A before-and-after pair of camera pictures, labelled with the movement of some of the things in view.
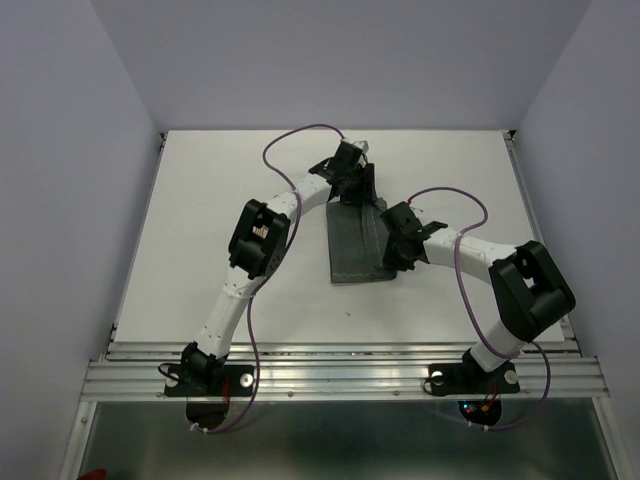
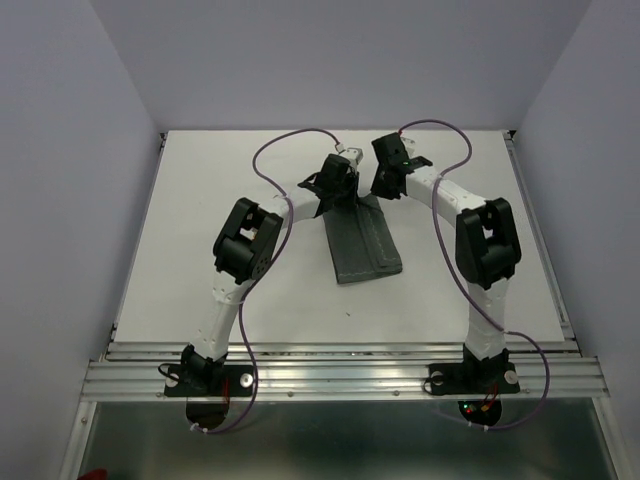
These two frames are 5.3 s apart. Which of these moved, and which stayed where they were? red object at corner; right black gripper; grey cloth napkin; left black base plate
Moved: right black gripper
Stayed: red object at corner; grey cloth napkin; left black base plate
